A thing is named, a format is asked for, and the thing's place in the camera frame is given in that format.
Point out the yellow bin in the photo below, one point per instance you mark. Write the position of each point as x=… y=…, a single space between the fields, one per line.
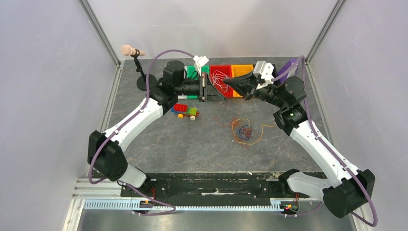
x=238 y=70

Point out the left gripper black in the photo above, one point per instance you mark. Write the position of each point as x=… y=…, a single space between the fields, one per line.
x=207 y=92

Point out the toy brick car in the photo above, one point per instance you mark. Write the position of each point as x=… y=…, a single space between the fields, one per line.
x=182 y=111

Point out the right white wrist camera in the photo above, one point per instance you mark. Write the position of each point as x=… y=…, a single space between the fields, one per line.
x=263 y=73

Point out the red bin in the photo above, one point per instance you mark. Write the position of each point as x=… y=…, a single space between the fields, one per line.
x=217 y=74

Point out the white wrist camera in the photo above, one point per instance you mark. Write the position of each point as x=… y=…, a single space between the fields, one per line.
x=199 y=62
x=263 y=73

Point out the white slotted cable duct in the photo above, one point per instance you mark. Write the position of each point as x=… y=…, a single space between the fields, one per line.
x=139 y=205

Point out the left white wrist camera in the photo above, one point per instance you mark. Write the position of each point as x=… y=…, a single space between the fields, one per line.
x=199 y=62

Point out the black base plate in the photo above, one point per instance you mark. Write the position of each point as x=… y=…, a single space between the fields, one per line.
x=215 y=189

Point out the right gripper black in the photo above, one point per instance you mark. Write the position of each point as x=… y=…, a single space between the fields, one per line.
x=252 y=86

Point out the pink microphone on stand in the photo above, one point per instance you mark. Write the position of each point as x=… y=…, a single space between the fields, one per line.
x=144 y=82

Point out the purple metronome holder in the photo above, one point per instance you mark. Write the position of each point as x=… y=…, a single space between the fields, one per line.
x=290 y=69

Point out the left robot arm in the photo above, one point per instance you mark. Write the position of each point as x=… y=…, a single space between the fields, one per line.
x=106 y=149

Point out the green bin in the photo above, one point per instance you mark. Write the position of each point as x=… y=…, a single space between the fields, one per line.
x=191 y=73

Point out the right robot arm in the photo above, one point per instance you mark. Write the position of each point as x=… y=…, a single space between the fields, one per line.
x=345 y=188

